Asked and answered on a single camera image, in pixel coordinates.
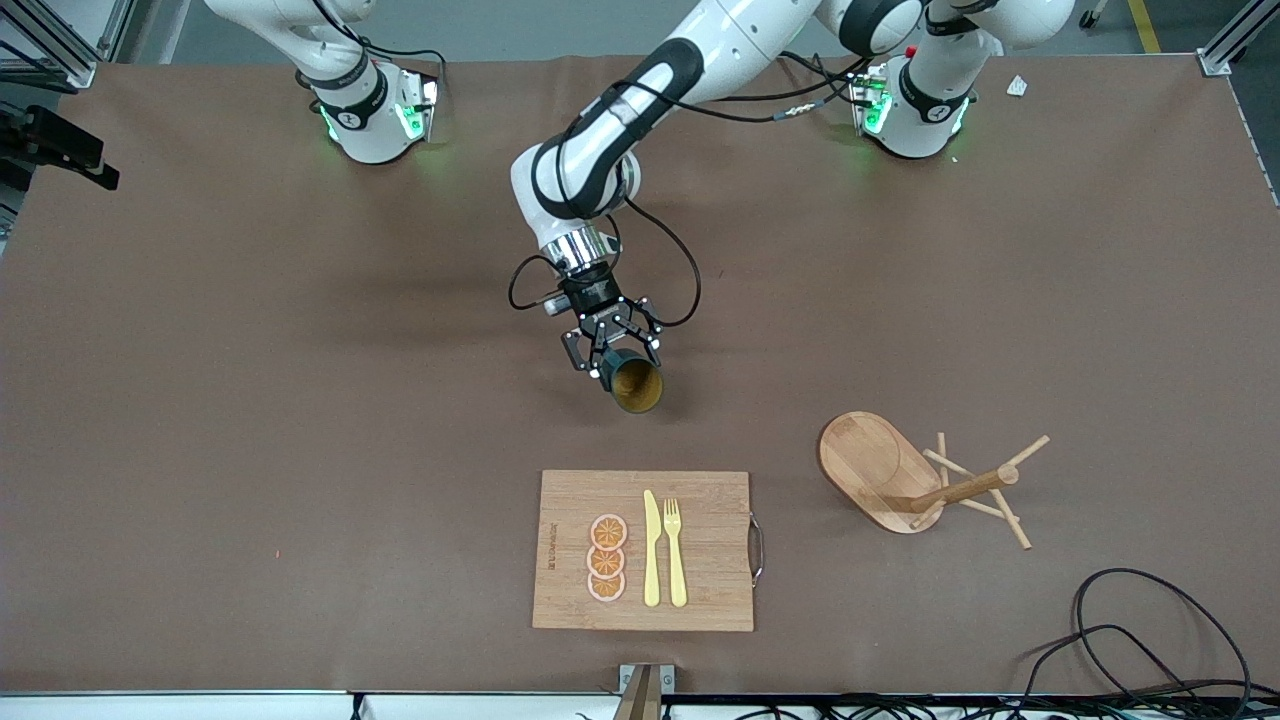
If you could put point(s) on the yellow plastic knife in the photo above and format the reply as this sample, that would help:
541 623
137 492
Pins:
652 560

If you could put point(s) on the dark green cup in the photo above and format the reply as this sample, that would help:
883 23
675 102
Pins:
632 385

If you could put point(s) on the wooden cutting board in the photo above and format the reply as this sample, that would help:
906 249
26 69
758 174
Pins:
710 540

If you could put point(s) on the orange slice toy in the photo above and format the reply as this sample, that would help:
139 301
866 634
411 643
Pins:
608 532
606 588
605 563

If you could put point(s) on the metal table edge bracket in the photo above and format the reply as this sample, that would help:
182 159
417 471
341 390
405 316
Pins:
645 678

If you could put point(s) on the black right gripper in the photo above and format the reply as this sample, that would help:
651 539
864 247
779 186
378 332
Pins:
66 145

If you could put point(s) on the yellow plastic fork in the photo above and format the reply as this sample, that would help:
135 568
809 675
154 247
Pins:
677 570

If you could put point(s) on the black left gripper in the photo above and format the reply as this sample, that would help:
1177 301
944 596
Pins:
592 296

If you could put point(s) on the brown table cover sheet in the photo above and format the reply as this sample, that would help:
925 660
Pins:
300 450

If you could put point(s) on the aluminium frame profile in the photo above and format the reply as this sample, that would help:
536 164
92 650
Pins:
1215 60
75 68

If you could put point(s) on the white table edge rail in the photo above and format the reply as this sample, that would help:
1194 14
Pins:
200 708

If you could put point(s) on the wooden mug tree stand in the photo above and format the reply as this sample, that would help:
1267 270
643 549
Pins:
860 460

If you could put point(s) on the caster wheel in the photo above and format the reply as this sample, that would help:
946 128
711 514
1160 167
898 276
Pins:
1092 14

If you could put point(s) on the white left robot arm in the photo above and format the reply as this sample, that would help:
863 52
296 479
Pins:
740 30

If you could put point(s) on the white paper scrap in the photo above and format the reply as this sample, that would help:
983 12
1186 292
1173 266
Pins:
1017 86

